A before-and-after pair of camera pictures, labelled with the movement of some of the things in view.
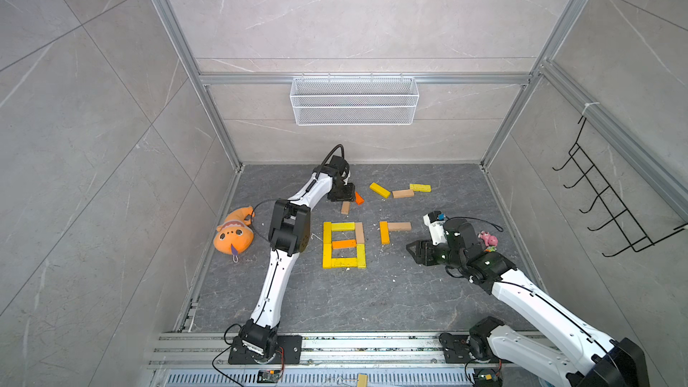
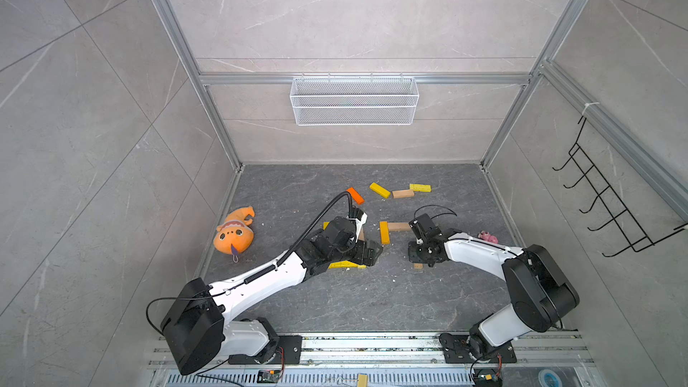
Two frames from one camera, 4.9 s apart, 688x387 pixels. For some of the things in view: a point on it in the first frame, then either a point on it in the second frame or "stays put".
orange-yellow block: x=384 y=232 stays put
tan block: x=399 y=226 stays put
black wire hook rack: x=637 y=239 stays put
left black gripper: x=349 y=198 to x=372 y=254
